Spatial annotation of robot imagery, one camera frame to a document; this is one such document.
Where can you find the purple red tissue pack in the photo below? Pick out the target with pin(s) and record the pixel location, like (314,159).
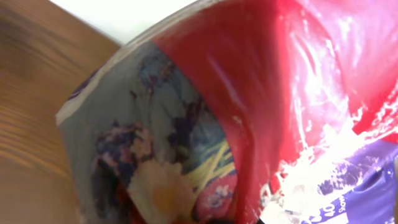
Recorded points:
(243,111)

